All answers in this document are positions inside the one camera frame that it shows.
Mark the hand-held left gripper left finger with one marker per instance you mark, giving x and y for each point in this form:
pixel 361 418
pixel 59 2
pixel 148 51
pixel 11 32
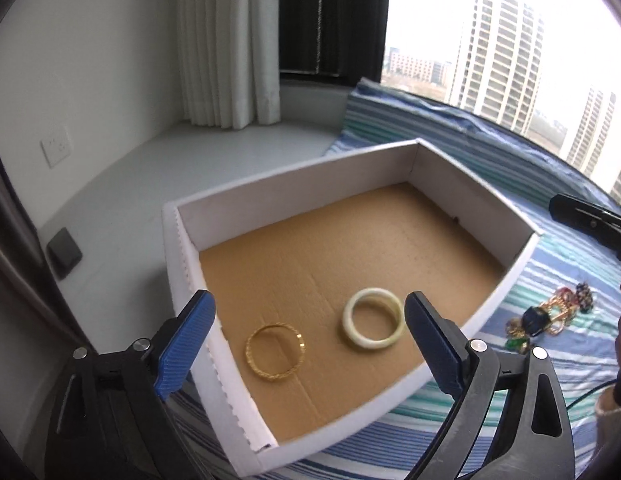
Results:
pixel 183 345

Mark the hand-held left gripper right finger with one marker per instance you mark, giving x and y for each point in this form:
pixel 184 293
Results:
pixel 433 345

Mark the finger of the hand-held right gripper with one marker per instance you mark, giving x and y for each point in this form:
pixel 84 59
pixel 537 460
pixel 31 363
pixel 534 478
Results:
pixel 590 220

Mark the white cardboard box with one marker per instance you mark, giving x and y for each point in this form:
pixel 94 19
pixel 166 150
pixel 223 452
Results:
pixel 310 255

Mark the pile of mixed jewelry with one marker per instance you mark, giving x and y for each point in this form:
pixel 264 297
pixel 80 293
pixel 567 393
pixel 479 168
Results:
pixel 550 312

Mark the blue green striped bedsheet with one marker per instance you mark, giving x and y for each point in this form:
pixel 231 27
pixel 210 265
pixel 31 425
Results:
pixel 555 280

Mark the white jade bangle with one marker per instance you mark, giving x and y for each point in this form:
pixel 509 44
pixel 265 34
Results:
pixel 351 332

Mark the high-rise building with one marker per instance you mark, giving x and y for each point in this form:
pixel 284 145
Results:
pixel 588 130
pixel 498 55

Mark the black square pad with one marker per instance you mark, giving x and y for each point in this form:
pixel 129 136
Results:
pixel 64 254

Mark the white curtain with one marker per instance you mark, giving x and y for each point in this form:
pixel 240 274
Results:
pixel 225 40

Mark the black window screen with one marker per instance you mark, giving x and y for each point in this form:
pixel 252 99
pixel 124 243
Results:
pixel 335 15

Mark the white wall socket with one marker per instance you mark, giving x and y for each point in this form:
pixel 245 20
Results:
pixel 56 146

